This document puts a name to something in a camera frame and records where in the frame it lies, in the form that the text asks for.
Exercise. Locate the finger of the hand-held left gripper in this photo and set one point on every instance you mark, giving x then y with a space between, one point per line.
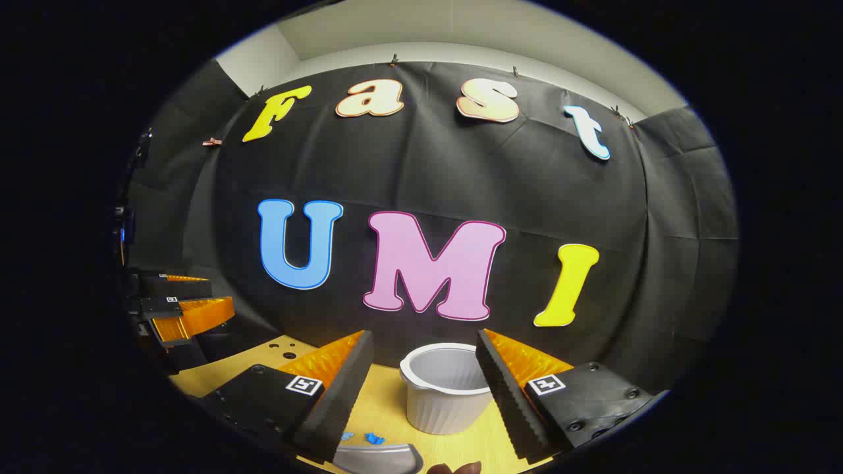
184 288
197 316

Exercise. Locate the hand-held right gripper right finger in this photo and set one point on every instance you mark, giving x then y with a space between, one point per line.
507 388

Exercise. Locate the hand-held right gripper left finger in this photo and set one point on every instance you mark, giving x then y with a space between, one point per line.
342 388

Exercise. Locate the deep blue paper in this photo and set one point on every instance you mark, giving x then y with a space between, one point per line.
374 438

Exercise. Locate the white ribbed garbage bin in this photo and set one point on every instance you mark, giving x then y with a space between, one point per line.
441 401

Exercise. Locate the grey dustpan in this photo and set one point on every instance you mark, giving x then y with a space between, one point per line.
382 457

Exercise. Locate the wooden desktop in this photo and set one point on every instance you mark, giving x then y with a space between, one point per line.
382 408

